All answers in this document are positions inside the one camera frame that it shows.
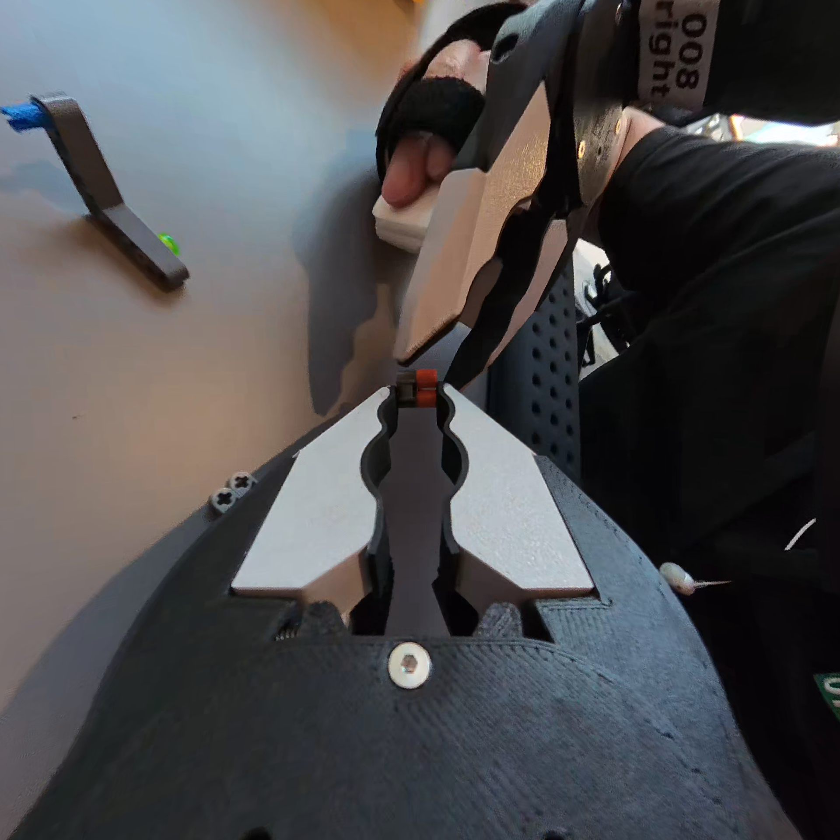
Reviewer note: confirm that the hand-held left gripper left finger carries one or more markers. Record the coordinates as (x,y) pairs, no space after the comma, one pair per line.
(308,525)

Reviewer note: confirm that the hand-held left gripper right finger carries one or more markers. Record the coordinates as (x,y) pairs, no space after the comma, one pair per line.
(518,525)

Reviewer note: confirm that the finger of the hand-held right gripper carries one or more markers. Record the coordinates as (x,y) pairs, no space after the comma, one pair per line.
(531,289)
(466,249)

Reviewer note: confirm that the orange cone piece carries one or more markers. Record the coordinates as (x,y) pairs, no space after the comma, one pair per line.
(426,379)
(426,398)

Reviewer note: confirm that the dark grey double connector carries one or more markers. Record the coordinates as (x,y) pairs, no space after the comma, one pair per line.
(407,388)

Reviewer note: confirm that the lime green bush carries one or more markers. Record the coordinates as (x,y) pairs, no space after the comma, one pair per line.
(169,243)

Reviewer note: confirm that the dark grey bent beam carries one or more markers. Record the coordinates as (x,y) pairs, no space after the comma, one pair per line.
(92,177)

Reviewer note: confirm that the blue axle pin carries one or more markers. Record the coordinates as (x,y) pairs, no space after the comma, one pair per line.
(26,115)

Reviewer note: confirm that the grey desk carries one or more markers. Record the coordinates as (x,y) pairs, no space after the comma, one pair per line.
(197,361)

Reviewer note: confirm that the person's right hand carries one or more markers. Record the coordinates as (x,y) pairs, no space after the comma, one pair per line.
(410,170)

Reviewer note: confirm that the light grey double connector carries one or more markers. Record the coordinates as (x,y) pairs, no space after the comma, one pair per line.
(233,492)

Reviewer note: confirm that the black perforated panel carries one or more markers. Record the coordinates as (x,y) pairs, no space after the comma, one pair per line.
(538,394)

